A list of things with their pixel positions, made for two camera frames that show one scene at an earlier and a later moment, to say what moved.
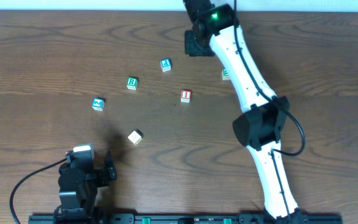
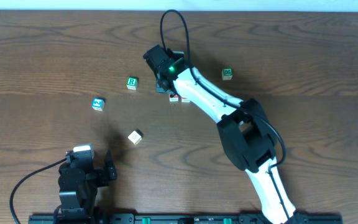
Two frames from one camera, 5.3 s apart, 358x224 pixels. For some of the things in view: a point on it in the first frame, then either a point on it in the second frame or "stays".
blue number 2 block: [98, 103] stays
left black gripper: [105, 172] stays
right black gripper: [194, 45] -> [161, 86]
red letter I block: [186, 96] stays
